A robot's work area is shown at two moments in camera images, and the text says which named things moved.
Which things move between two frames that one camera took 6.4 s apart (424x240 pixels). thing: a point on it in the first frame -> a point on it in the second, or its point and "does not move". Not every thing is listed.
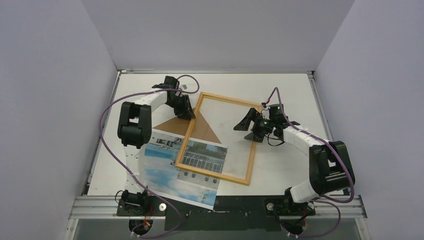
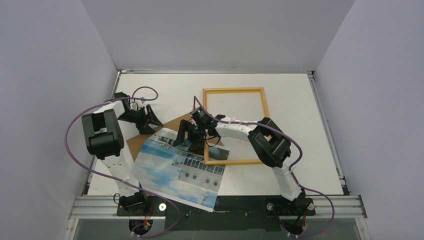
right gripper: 256,125 -> 192,135
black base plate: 229,213 does not move
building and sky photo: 177,183 does not move
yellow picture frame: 189,130 -> 231,161
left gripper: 186,112 -> 151,118
